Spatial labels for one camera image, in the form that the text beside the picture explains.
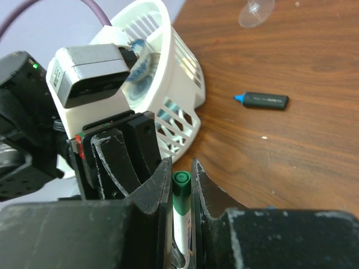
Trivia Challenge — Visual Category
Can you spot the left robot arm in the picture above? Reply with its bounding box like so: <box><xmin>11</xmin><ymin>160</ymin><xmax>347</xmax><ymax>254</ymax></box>
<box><xmin>1</xmin><ymin>44</ymin><xmax>162</xmax><ymax>202</ymax></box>

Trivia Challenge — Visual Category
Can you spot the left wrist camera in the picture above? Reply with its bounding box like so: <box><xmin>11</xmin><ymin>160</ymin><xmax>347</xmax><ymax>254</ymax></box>
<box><xmin>46</xmin><ymin>43</ymin><xmax>131</xmax><ymax>135</ymax></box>

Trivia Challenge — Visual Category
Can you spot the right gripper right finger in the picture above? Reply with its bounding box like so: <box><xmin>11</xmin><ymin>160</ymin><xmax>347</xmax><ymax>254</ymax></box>
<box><xmin>191</xmin><ymin>158</ymin><xmax>247</xmax><ymax>268</ymax></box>

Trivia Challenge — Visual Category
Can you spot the white plastic basket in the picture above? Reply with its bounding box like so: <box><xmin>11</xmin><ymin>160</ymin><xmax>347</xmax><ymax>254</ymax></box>
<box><xmin>89</xmin><ymin>0</ymin><xmax>207</xmax><ymax>165</ymax></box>

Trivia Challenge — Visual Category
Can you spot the white pen dark green end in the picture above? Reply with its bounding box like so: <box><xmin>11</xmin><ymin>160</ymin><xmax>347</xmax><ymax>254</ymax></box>
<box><xmin>172</xmin><ymin>171</ymin><xmax>191</xmax><ymax>268</ymax></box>

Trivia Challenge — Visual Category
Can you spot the clear wine glass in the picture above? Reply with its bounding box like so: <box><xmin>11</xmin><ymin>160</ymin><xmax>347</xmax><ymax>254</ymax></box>
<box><xmin>238</xmin><ymin>0</ymin><xmax>275</xmax><ymax>28</ymax></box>

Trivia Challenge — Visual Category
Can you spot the blue patterned bowl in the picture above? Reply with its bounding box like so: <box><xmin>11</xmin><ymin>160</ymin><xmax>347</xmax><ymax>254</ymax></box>
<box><xmin>126</xmin><ymin>39</ymin><xmax>152</xmax><ymax>82</ymax></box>

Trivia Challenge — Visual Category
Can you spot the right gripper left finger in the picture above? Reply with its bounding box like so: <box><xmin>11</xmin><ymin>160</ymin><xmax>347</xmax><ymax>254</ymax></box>
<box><xmin>127</xmin><ymin>157</ymin><xmax>173</xmax><ymax>268</ymax></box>

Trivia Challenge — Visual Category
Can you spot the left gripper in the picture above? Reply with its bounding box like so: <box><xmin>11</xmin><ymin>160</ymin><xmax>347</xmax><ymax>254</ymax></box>
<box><xmin>68</xmin><ymin>110</ymin><xmax>162</xmax><ymax>200</ymax></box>

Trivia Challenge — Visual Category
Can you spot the black blue highlighter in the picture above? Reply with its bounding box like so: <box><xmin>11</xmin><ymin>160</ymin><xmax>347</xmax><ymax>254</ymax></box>
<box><xmin>233</xmin><ymin>92</ymin><xmax>289</xmax><ymax>110</ymax></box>

